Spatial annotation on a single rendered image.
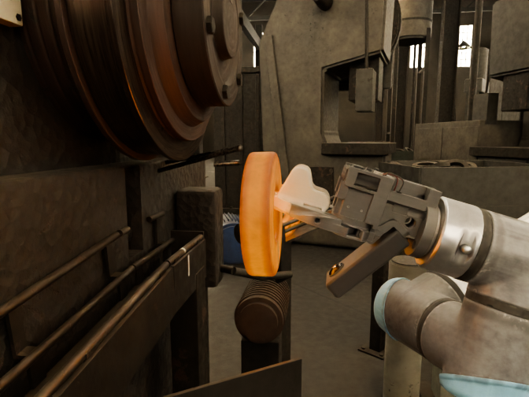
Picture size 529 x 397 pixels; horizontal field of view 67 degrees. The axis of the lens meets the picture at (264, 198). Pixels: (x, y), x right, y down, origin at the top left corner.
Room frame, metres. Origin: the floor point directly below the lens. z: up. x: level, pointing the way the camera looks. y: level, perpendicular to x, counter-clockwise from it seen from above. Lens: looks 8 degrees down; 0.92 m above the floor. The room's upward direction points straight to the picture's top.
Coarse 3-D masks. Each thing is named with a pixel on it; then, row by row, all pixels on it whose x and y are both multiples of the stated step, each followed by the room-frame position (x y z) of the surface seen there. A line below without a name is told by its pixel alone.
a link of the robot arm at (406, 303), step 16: (432, 272) 0.59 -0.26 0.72; (384, 288) 0.60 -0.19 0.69; (400, 288) 0.58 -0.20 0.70; (416, 288) 0.56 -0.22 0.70; (432, 288) 0.56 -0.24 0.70; (448, 288) 0.55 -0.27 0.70; (464, 288) 0.56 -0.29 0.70; (384, 304) 0.57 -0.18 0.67; (400, 304) 0.55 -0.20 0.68; (416, 304) 0.53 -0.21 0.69; (432, 304) 0.51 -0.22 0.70; (384, 320) 0.57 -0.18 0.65; (400, 320) 0.53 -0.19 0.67; (416, 320) 0.51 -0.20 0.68; (400, 336) 0.54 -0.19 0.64; (416, 336) 0.50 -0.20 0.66; (416, 352) 0.52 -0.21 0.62
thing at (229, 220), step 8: (224, 216) 3.07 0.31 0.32; (232, 216) 3.05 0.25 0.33; (224, 224) 2.76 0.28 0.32; (232, 224) 2.76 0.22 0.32; (224, 232) 2.73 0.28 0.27; (232, 232) 2.74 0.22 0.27; (224, 240) 2.73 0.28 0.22; (232, 240) 2.74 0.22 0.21; (224, 248) 2.73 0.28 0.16; (232, 248) 2.74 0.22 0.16; (240, 248) 2.75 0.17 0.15; (224, 256) 2.73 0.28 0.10; (232, 256) 2.74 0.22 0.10; (240, 256) 2.75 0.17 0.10; (224, 264) 2.86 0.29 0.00
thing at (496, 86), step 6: (492, 84) 5.31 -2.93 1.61; (498, 84) 5.12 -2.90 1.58; (492, 90) 5.30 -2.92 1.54; (498, 90) 5.11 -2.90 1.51; (498, 96) 5.09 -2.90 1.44; (498, 102) 5.08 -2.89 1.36; (498, 108) 5.07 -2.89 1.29; (498, 114) 5.05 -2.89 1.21; (504, 114) 4.90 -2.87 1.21; (510, 114) 4.73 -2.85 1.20; (516, 114) 4.58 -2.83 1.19; (522, 114) 4.50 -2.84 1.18; (498, 120) 5.04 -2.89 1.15; (504, 120) 4.89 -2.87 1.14; (510, 120) 4.72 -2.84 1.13; (516, 120) 4.57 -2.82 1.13; (522, 120) 4.50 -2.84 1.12
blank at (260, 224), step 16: (256, 160) 0.47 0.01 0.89; (272, 160) 0.47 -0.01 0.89; (256, 176) 0.45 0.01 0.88; (272, 176) 0.46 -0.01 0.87; (256, 192) 0.44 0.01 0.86; (272, 192) 0.46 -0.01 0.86; (240, 208) 0.43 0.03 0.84; (256, 208) 0.43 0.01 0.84; (272, 208) 0.46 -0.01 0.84; (240, 224) 0.43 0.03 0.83; (256, 224) 0.43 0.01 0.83; (272, 224) 0.46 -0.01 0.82; (256, 240) 0.43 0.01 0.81; (272, 240) 0.46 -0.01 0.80; (256, 256) 0.44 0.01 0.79; (272, 256) 0.45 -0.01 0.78; (256, 272) 0.46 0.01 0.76; (272, 272) 0.46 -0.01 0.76
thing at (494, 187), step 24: (384, 168) 3.04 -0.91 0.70; (408, 168) 2.67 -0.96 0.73; (432, 168) 2.52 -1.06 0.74; (456, 168) 2.54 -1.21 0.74; (480, 168) 2.56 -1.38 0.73; (504, 168) 2.58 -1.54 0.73; (528, 168) 2.61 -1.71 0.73; (456, 192) 2.55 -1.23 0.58; (480, 192) 2.57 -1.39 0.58; (504, 192) 2.59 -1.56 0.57; (528, 192) 2.61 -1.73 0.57
